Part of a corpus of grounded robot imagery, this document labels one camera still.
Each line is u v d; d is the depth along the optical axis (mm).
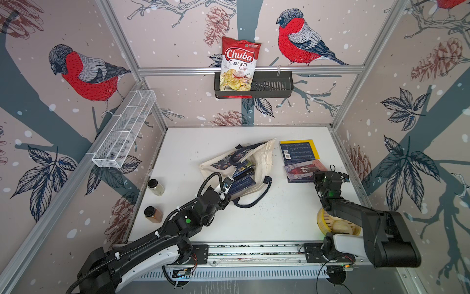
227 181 648
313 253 728
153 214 766
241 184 896
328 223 795
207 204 555
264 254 746
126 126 795
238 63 835
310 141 1127
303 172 925
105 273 411
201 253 732
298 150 1063
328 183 714
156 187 852
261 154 899
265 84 1070
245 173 910
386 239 424
